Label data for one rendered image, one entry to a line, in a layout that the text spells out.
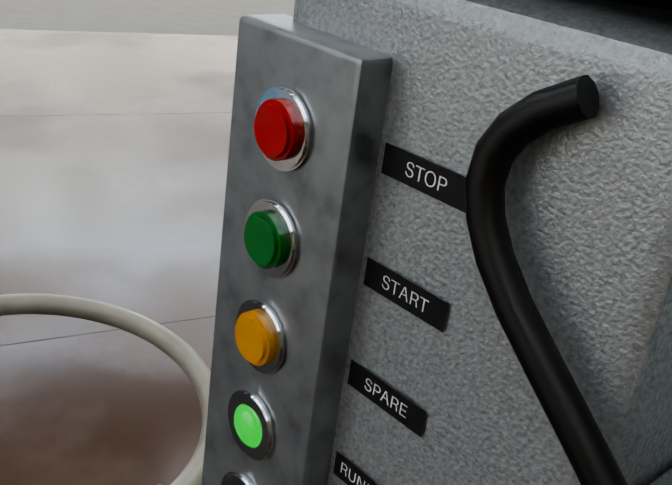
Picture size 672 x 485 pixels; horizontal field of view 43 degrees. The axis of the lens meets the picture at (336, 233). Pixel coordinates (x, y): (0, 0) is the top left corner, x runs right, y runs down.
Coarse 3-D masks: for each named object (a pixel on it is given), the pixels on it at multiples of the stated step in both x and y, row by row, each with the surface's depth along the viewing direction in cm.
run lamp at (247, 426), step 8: (240, 408) 42; (248, 408) 41; (240, 416) 41; (248, 416) 41; (256, 416) 41; (240, 424) 41; (248, 424) 41; (256, 424) 41; (240, 432) 41; (248, 432) 41; (256, 432) 41; (248, 440) 41; (256, 440) 41
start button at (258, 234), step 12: (252, 216) 38; (264, 216) 37; (252, 228) 37; (264, 228) 37; (276, 228) 36; (252, 240) 38; (264, 240) 37; (276, 240) 36; (252, 252) 38; (264, 252) 37; (276, 252) 37; (264, 264) 37; (276, 264) 37
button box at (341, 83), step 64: (256, 64) 36; (320, 64) 33; (384, 64) 32; (320, 128) 34; (256, 192) 38; (320, 192) 35; (320, 256) 35; (320, 320) 36; (256, 384) 41; (320, 384) 38; (320, 448) 39
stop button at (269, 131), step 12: (264, 108) 35; (276, 108) 35; (288, 108) 34; (264, 120) 35; (276, 120) 35; (288, 120) 34; (264, 132) 35; (276, 132) 35; (288, 132) 34; (264, 144) 36; (276, 144) 35; (288, 144) 35; (276, 156) 35; (288, 156) 35
